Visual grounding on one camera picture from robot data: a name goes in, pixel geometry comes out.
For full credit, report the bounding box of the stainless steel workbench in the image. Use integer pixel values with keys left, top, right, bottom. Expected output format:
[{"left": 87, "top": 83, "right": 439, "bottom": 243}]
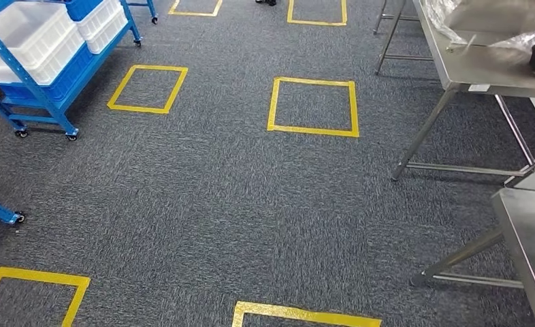
[{"left": 409, "top": 187, "right": 535, "bottom": 327}]

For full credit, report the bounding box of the yellow floor tape square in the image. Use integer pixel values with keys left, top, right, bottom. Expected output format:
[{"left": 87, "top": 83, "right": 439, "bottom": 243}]
[
  {"left": 0, "top": 266, "right": 92, "bottom": 327},
  {"left": 231, "top": 300, "right": 383, "bottom": 327}
]

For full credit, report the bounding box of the stainless steel table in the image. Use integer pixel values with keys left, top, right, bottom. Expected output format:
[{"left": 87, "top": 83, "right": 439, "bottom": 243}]
[
  {"left": 375, "top": 0, "right": 535, "bottom": 183},
  {"left": 372, "top": 0, "right": 419, "bottom": 36}
]

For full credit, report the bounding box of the blue wheeled cart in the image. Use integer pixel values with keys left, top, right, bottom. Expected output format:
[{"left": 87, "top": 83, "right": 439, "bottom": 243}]
[
  {"left": 0, "top": 0, "right": 143, "bottom": 142},
  {"left": 125, "top": 0, "right": 159, "bottom": 25}
]

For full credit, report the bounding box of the small white plastic bin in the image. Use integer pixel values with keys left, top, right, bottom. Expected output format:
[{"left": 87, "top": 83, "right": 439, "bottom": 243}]
[
  {"left": 74, "top": 0, "right": 125, "bottom": 42},
  {"left": 85, "top": 11, "right": 129, "bottom": 55}
]

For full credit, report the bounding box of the blue plastic bin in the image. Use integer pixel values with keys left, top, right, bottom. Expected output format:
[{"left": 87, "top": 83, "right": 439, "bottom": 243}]
[
  {"left": 0, "top": 42, "right": 96, "bottom": 103},
  {"left": 63, "top": 0, "right": 105, "bottom": 22}
]

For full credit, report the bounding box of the crumpled clear plastic bag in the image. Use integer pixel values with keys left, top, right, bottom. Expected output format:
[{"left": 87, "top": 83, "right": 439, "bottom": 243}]
[{"left": 423, "top": 0, "right": 535, "bottom": 51}]

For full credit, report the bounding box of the large white plastic bin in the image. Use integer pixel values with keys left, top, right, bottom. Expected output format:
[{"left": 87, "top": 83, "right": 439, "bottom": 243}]
[
  {"left": 0, "top": 27, "right": 86, "bottom": 87},
  {"left": 0, "top": 1, "right": 78, "bottom": 69}
]

